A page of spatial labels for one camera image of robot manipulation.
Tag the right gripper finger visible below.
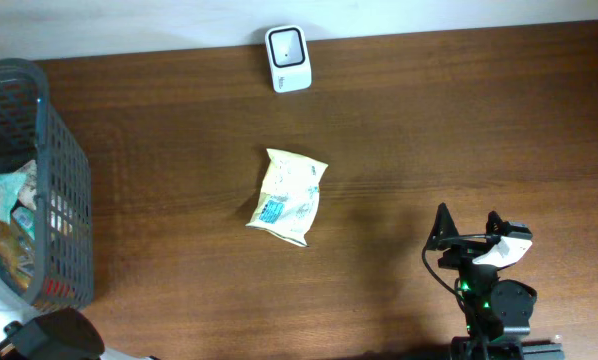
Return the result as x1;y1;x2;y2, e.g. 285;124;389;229
486;211;504;235
425;203;459;249

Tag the cream snack bag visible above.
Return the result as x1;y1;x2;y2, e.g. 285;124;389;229
246;148;328;247

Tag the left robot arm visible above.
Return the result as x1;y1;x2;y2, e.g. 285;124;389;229
0;278;154;360

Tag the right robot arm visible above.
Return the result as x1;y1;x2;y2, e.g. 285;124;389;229
422;203;537;344

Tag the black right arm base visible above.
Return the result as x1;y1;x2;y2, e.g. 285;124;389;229
449;337;566;360

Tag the white barcode scanner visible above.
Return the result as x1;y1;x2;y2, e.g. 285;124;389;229
264;25;312;93

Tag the grey plastic mesh basket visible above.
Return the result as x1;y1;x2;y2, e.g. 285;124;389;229
0;59;94;312

